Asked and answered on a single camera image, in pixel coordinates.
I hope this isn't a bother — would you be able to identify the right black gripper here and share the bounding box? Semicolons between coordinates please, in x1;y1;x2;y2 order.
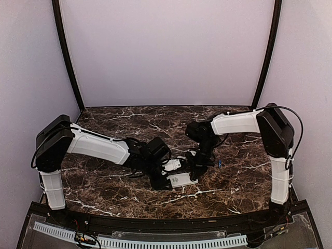
186;136;217;181

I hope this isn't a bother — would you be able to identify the white remote control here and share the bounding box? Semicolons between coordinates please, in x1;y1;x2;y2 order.
167;172;199;188

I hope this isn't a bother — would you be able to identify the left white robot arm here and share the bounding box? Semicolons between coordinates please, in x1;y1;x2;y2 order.
31;115;172;226

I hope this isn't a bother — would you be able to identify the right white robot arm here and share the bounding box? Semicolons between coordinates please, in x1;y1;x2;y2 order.
185;103;300;225

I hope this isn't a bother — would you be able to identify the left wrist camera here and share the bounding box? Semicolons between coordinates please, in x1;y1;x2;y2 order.
162;158;186;173

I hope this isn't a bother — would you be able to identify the white slotted cable duct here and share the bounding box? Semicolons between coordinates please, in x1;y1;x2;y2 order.
33;222;247;248

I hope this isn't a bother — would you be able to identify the black front rail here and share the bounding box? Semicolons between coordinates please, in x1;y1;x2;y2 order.
28;201;309;236

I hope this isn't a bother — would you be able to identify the right black frame post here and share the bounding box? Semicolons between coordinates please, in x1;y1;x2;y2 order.
251;0;282;109

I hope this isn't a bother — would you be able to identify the black frame post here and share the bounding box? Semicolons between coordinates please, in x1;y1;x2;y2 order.
51;0;85;112
251;0;282;109

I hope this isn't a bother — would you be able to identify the left black frame post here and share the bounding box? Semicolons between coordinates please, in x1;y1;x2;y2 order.
51;0;85;112

